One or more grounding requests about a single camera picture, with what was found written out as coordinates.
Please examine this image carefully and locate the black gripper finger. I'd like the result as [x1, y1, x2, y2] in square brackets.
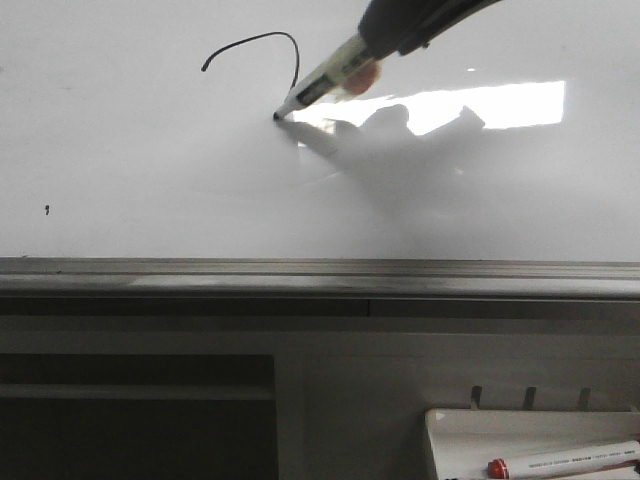
[358, 0, 498, 60]

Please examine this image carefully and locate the black and white whiteboard marker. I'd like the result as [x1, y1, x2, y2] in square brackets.
[273, 34, 380, 120]

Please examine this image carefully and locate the white whiteboard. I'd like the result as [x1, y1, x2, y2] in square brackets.
[1, 1, 639, 298]

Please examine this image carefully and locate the white plastic marker tray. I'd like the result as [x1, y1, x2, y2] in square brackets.
[425, 409, 639, 479]

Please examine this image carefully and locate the red capped white marker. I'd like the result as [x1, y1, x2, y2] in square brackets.
[487, 440, 639, 479]

